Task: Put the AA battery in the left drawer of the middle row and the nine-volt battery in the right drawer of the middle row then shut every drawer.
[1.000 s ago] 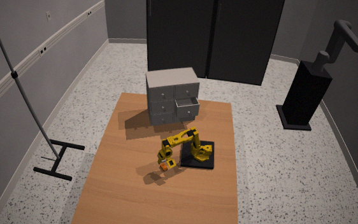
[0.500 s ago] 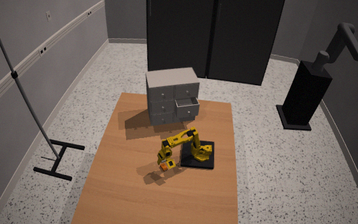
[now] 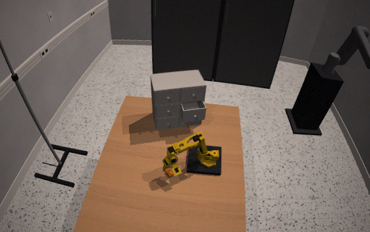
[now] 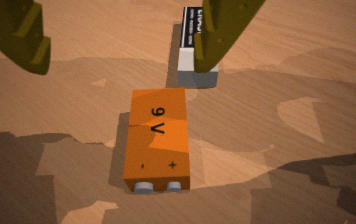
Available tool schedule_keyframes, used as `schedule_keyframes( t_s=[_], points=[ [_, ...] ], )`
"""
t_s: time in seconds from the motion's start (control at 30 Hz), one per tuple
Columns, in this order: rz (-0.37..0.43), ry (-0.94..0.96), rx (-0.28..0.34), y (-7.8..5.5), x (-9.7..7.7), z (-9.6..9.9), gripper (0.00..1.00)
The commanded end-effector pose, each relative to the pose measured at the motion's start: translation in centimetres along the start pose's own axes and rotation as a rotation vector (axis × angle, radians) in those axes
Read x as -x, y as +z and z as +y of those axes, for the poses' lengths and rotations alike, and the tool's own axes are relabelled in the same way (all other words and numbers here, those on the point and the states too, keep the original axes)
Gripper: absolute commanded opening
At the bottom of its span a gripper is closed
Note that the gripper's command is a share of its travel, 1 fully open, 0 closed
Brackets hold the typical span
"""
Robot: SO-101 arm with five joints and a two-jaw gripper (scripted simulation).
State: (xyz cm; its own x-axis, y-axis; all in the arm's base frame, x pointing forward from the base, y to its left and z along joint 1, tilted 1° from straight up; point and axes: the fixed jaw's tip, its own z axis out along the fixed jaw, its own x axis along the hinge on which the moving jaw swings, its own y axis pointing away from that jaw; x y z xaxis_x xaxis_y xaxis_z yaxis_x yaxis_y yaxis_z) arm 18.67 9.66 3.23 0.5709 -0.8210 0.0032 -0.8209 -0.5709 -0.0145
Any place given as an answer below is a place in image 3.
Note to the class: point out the orange nine-volt battery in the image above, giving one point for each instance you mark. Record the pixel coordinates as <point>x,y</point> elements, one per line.
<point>169,173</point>

